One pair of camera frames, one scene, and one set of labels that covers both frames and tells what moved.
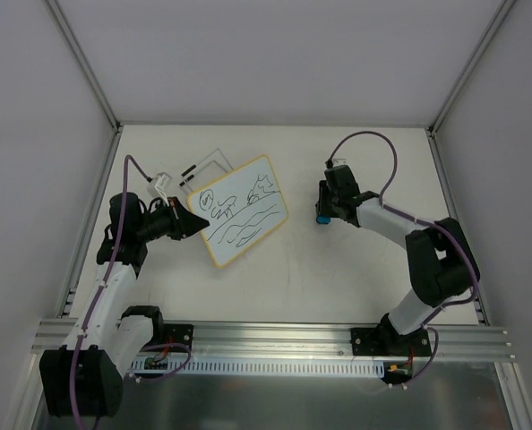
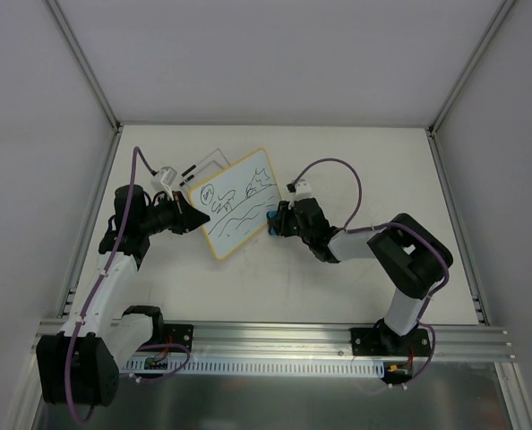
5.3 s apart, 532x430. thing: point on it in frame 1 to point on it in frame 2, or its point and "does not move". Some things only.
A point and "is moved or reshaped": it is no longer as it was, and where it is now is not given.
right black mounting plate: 385,342 does not move
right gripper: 324,202 to 285,221
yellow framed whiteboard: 242,207 does not move
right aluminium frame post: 472,64 does not move
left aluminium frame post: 84,64 does not move
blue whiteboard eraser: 323,219 is moved or reshaped
